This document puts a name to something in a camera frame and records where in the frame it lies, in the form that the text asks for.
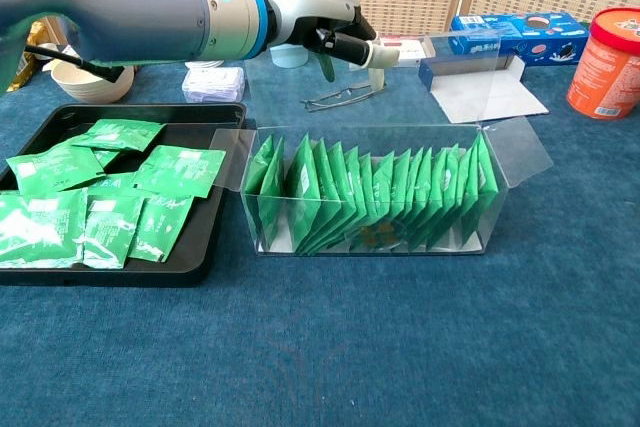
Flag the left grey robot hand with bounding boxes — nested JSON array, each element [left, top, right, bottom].
[[267, 0, 401, 93]]

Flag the clear acrylic storage box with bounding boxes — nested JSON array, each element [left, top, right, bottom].
[[209, 29, 555, 257]]

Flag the white box red blue print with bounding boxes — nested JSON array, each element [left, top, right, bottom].
[[378, 34, 437, 69]]

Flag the blue white carton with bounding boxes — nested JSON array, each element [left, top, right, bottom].
[[418, 53, 550, 126]]

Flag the blue cookie box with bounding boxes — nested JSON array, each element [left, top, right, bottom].
[[448, 11, 591, 67]]

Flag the white and maroon food package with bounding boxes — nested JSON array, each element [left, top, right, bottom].
[[42, 44, 81, 73]]

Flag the thin dark eyeglasses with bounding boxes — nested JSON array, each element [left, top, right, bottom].
[[299, 80, 389, 113]]

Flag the clear plastic wipes pack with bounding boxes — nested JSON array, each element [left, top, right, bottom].
[[181, 66, 246, 104]]

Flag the cream bowl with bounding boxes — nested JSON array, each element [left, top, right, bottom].
[[50, 59, 136, 104]]

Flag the black plastic tray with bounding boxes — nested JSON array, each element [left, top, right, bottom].
[[0, 102, 249, 288]]

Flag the gold biscuit pack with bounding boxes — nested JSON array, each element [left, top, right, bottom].
[[7, 20, 50, 93]]

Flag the orange canister red lid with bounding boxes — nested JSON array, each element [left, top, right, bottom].
[[566, 6, 640, 121]]

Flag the blue table cloth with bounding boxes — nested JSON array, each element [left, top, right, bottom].
[[0, 35, 640, 427]]

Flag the light blue handled mug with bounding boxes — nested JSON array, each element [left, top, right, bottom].
[[269, 44, 311, 69]]

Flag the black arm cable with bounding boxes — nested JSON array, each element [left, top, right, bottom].
[[22, 43, 125, 83]]

